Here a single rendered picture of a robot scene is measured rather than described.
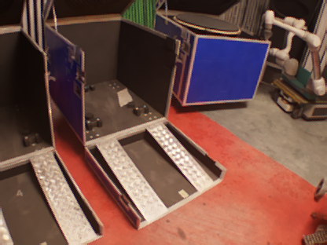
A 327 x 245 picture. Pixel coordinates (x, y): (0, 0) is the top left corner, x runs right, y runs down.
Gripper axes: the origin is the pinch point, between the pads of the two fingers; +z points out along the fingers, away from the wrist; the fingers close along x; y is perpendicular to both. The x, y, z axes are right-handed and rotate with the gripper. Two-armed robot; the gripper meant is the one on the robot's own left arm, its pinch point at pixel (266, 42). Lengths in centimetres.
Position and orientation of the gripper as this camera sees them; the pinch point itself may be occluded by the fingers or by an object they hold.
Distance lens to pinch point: 324.3
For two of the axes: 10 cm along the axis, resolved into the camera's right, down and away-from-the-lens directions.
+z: -0.6, 9.2, 3.9
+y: 3.5, 3.8, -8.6
